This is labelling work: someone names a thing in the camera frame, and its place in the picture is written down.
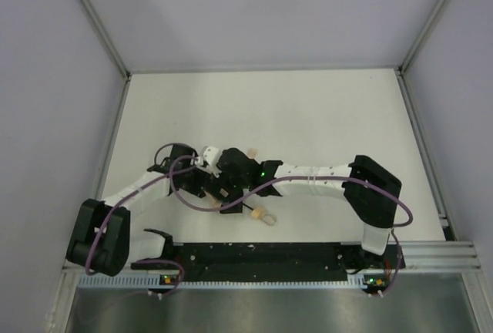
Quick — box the aluminium frame post left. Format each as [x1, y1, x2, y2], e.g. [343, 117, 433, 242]
[78, 0, 131, 81]

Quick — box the aluminium frame post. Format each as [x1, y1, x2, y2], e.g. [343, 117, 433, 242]
[396, 0, 473, 76]
[78, 0, 131, 81]

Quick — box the aluminium frame post right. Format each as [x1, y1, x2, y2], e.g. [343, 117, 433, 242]
[396, 0, 473, 76]

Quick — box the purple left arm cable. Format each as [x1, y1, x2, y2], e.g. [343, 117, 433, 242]
[84, 142, 201, 299]

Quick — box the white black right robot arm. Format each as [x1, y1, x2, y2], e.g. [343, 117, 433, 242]
[200, 146, 402, 257]

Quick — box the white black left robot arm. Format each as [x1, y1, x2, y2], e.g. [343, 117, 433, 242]
[65, 143, 213, 277]

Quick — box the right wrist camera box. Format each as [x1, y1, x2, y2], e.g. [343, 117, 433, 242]
[196, 146, 223, 177]

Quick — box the aluminium frame rail front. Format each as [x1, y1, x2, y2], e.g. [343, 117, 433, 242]
[66, 237, 481, 296]

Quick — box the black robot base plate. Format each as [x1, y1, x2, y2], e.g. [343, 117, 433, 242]
[130, 242, 405, 282]

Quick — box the beige and black folding umbrella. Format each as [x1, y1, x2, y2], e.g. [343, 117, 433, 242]
[206, 148, 283, 226]

